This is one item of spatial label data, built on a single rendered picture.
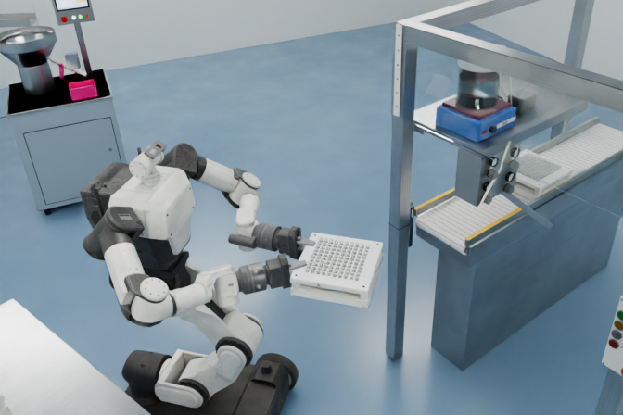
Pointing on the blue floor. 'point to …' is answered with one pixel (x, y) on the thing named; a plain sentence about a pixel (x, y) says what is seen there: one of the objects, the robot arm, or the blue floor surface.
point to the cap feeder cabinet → (64, 138)
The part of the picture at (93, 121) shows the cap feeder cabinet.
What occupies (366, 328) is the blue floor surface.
